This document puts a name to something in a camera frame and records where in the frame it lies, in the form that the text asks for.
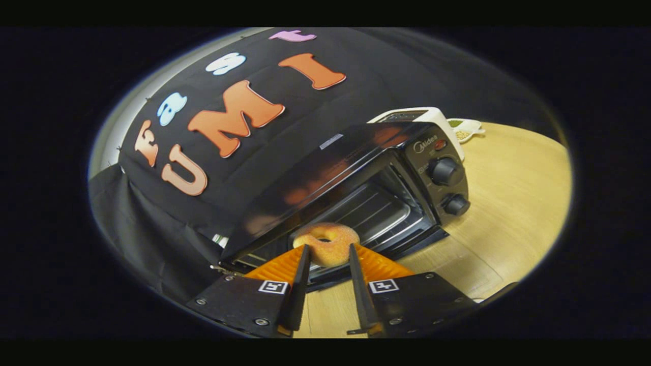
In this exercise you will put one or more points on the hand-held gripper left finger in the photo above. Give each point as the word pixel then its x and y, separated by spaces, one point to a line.
pixel 300 290

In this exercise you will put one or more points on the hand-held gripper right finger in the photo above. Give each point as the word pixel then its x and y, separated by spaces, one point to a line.
pixel 362 295

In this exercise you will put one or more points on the sugared donut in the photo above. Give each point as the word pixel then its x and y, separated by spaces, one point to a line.
pixel 330 249

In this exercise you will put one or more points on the black toaster oven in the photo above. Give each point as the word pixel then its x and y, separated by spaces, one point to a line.
pixel 356 157

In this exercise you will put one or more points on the white toaster appliance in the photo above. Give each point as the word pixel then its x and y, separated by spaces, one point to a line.
pixel 437 118

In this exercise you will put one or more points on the black backdrop cloth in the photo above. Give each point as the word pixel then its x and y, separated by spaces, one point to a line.
pixel 152 218

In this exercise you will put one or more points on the white dish with beans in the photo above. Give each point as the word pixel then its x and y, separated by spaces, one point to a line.
pixel 465 129

